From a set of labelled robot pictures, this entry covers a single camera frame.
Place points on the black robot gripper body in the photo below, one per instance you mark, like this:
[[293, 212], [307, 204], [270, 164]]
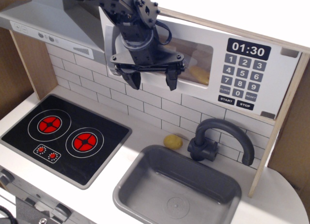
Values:
[[133, 57]]

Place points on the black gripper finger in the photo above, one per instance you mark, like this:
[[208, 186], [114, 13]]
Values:
[[171, 79], [132, 79]]

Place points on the white toy microwave door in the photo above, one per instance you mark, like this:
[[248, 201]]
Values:
[[245, 74]]

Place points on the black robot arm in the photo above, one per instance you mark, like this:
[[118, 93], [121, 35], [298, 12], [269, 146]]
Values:
[[135, 19]]

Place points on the yellow toy potato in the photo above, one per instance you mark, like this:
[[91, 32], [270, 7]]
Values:
[[173, 142]]

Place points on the grey toy range hood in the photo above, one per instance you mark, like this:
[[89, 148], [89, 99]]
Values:
[[62, 23]]

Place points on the black toy stovetop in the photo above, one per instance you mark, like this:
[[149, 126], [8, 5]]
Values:
[[69, 141]]

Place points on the wooden toy kitchen cabinet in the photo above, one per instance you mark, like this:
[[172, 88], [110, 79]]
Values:
[[279, 22]]

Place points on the grey toy sink basin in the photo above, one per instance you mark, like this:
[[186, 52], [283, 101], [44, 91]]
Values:
[[164, 187]]

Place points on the grey toy oven front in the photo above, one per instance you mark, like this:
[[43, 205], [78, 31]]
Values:
[[35, 206]]

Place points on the yellow handled toy knife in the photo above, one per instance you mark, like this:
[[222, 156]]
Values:
[[197, 74]]

